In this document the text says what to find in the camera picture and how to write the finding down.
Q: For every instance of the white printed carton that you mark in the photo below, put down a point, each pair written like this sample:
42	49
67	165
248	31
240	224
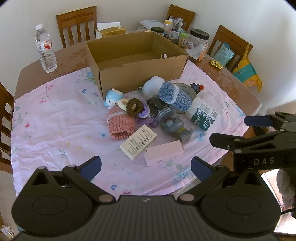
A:
138	141

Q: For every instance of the small jar black lid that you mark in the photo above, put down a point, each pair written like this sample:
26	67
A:
157	30

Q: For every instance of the yellow teal bag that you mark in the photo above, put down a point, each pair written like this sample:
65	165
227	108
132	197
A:
247	71

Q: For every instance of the teal packet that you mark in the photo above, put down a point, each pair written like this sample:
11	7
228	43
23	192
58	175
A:
223	54

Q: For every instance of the purple knit piece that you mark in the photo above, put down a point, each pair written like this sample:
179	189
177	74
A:
145	117

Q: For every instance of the clear tape roll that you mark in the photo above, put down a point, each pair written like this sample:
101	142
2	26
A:
188	89

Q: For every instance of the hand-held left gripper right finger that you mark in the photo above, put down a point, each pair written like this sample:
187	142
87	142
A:
200	168

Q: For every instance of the wooden desktop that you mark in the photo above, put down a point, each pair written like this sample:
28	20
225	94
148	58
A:
69	58

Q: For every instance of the yellow lid bottle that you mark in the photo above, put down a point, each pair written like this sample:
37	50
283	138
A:
167	26

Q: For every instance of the green lid container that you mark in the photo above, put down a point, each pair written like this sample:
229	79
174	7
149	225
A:
183	39

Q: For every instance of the pink knit hat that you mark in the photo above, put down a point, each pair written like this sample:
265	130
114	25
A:
120	125

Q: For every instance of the black cube toy red wheels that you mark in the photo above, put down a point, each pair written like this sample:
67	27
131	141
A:
196	88

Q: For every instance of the large clear jar black lid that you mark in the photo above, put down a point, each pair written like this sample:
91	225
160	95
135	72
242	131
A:
198	44

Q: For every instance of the blue knit hat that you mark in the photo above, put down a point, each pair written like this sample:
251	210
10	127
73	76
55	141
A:
173	96

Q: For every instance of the blue white plush toy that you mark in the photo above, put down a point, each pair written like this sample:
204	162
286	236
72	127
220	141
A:
113	97

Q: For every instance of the white packet green label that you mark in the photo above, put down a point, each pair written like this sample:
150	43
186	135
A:
203	113

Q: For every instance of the glass jar metal lid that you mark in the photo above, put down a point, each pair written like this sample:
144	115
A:
165	113

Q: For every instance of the pink carton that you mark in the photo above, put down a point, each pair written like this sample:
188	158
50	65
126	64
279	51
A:
164	151

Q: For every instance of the clear pen holder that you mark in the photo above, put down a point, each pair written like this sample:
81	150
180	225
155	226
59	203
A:
175	32

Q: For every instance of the pink floral tablecloth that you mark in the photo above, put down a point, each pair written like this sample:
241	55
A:
57	120

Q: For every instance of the gold metal trivet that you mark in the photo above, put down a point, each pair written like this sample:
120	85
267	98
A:
216	64

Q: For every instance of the brown cardboard box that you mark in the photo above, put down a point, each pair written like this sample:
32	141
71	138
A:
138	71

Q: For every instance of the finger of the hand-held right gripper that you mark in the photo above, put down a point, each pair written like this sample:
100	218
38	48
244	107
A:
257	120
222	140

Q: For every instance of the clear plastic water bottle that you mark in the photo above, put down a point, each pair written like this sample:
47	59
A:
46	53

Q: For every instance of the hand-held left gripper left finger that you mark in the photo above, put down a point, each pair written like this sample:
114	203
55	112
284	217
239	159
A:
91	167

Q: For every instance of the wooden slatted chair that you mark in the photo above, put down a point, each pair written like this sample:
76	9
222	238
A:
180	14
5	129
76	20
231	39

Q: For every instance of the yellow tissue box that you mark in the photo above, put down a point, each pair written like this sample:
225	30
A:
113	31

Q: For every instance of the white cloth blue trim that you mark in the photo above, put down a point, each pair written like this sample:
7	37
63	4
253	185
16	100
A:
151	88

